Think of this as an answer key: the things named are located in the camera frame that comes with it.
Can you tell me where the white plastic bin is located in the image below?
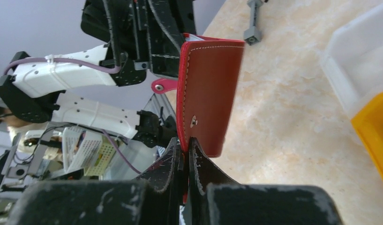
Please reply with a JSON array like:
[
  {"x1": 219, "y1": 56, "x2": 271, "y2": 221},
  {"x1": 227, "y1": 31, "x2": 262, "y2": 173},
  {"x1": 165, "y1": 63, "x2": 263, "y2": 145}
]
[{"x1": 321, "y1": 3, "x2": 383, "y2": 119}]

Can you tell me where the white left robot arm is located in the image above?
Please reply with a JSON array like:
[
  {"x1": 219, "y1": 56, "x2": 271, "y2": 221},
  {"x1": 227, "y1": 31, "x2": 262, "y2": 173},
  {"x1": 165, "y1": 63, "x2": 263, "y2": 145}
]
[{"x1": 0, "y1": 0, "x2": 196, "y2": 147}]

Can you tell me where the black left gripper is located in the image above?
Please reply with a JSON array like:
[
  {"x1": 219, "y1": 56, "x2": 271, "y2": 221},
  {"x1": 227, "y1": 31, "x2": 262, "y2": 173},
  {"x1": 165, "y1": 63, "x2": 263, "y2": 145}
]
[{"x1": 81, "y1": 0, "x2": 196, "y2": 87}]

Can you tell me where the red card holder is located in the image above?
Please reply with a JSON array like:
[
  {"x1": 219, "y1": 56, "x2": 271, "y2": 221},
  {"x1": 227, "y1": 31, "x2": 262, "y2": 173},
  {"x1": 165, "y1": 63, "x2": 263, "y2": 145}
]
[{"x1": 151, "y1": 32, "x2": 245, "y2": 158}]

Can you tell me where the yellow plastic double bin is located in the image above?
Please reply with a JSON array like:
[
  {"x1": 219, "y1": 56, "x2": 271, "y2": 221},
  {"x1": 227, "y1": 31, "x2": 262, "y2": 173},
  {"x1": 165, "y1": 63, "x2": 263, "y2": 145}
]
[{"x1": 351, "y1": 92, "x2": 383, "y2": 180}]

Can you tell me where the white perforated basket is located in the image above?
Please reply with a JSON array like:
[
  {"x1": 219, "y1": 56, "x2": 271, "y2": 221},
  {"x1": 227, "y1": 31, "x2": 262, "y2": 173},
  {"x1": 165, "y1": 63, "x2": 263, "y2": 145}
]
[{"x1": 62, "y1": 127, "x2": 116, "y2": 176}]

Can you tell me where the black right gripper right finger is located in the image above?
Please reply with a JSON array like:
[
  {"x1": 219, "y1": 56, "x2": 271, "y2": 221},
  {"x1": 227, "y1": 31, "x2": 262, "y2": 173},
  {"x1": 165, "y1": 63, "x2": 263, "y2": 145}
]
[{"x1": 188, "y1": 138, "x2": 343, "y2": 225}]

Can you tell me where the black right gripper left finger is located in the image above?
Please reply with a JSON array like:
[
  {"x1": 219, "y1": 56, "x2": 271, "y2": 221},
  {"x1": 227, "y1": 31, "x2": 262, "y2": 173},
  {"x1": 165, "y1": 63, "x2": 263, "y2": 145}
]
[{"x1": 7, "y1": 138, "x2": 183, "y2": 225}]

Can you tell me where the grey toy block bar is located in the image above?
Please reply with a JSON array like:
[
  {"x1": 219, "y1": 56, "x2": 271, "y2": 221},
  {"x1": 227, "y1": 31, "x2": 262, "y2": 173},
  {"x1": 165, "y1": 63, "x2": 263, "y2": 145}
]
[{"x1": 243, "y1": 0, "x2": 263, "y2": 46}]

